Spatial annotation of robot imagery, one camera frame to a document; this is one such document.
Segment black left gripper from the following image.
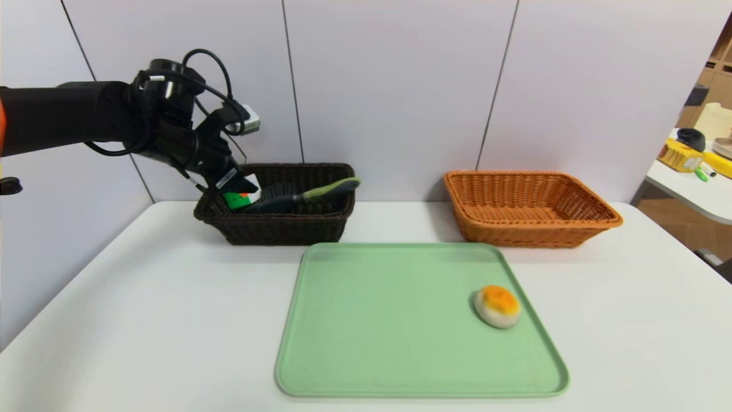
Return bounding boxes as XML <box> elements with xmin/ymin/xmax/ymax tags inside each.
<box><xmin>192</xmin><ymin>131</ymin><xmax>260</xmax><ymax>197</ymax></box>

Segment colourful puzzle cube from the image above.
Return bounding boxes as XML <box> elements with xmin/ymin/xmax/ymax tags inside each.
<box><xmin>223</xmin><ymin>175</ymin><xmax>262</xmax><ymax>211</ymax></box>

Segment dark bristle brush green handle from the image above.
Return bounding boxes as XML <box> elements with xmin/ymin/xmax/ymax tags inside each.
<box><xmin>243</xmin><ymin>177</ymin><xmax>362</xmax><ymax>215</ymax></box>

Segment dark brown wicker basket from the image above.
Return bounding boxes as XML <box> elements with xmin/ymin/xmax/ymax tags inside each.
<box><xmin>193</xmin><ymin>164</ymin><xmax>355</xmax><ymax>246</ymax></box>

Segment orange wicker basket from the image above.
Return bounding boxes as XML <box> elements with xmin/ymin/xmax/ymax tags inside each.
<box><xmin>444</xmin><ymin>171</ymin><xmax>623</xmax><ymax>249</ymax></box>

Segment light green plastic tray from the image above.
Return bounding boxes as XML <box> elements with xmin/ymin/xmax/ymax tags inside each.
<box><xmin>275</xmin><ymin>243</ymin><xmax>570</xmax><ymax>398</ymax></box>

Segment white bun with orange top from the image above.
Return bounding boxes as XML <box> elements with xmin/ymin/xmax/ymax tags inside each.
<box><xmin>474</xmin><ymin>285</ymin><xmax>522</xmax><ymax>330</ymax></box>

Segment yellow cardboard box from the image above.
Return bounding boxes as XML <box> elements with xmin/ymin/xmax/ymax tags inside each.
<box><xmin>657</xmin><ymin>139</ymin><xmax>702</xmax><ymax>173</ymax></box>

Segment black tape roll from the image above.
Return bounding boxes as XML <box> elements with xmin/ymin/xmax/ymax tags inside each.
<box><xmin>675</xmin><ymin>129</ymin><xmax>705</xmax><ymax>153</ymax></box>

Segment white side table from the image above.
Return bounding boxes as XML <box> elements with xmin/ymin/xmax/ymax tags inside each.
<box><xmin>645</xmin><ymin>129</ymin><xmax>732</xmax><ymax>225</ymax></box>

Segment cream plastic container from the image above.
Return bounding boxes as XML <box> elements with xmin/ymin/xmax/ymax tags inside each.
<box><xmin>693</xmin><ymin>103</ymin><xmax>732</xmax><ymax>140</ymax></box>

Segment wooden shelving unit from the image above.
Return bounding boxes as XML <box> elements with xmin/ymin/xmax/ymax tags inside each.
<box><xmin>674</xmin><ymin>11</ymin><xmax>732</xmax><ymax>129</ymax></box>

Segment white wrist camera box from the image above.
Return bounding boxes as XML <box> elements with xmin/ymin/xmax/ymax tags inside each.
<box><xmin>229</xmin><ymin>103</ymin><xmax>261</xmax><ymax>136</ymax></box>

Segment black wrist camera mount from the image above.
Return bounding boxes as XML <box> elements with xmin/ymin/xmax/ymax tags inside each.
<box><xmin>212</xmin><ymin>106</ymin><xmax>249</xmax><ymax>135</ymax></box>

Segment thick black camera cable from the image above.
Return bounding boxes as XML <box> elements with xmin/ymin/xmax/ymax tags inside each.
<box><xmin>182</xmin><ymin>49</ymin><xmax>246</xmax><ymax>135</ymax></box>

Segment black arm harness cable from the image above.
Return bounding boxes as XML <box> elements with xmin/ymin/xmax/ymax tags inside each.
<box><xmin>85</xmin><ymin>69</ymin><xmax>248</xmax><ymax>158</ymax></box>

